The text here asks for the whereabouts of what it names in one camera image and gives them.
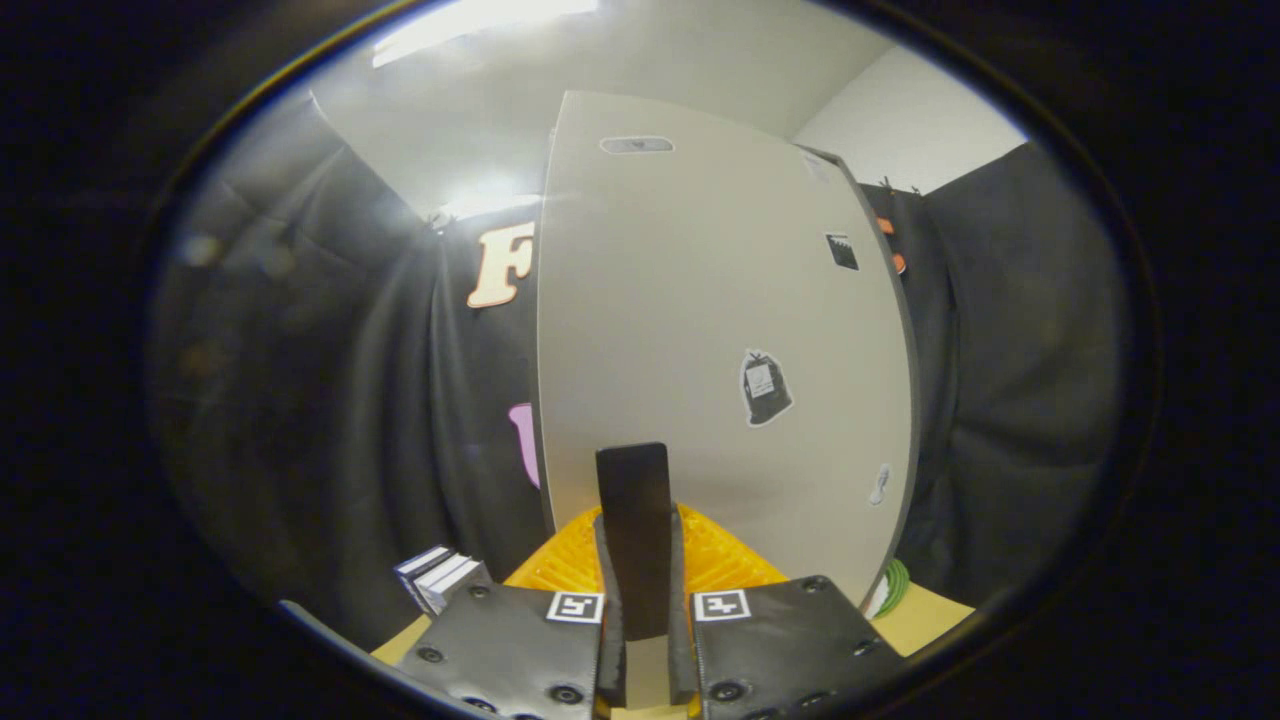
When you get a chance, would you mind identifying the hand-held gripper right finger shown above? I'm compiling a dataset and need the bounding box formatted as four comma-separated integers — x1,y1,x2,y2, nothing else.
668,503,907,720

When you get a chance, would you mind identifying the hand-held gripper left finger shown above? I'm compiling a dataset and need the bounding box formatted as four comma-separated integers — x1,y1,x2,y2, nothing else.
398,505,629,720

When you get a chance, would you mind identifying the white shoe cabinet door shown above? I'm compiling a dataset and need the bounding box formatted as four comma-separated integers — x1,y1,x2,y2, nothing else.
538,90,916,606

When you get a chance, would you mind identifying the grey cover book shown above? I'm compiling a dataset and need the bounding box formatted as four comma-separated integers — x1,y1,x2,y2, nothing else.
415,556,491,614

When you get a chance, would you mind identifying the blue cover book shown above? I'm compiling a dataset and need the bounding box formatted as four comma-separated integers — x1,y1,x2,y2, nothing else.
394,545,457,606

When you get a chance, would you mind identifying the green white striped object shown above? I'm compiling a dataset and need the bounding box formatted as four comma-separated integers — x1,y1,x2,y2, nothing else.
865,558,911,621

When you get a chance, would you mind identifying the black rectangular block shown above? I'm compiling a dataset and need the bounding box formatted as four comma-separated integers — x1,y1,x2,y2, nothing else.
596,442,672,642

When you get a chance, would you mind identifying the ceiling light panel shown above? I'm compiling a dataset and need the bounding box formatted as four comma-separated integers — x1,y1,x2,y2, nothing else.
372,0,601,69

